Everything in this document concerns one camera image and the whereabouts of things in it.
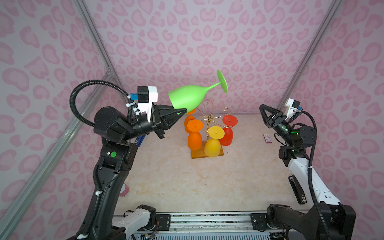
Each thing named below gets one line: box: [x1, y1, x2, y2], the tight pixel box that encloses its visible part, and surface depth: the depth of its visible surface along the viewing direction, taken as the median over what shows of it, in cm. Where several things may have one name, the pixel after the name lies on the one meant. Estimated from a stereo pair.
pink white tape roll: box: [119, 183, 130, 197], surface depth 82 cm
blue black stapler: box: [134, 134, 146, 147], surface depth 103 cm
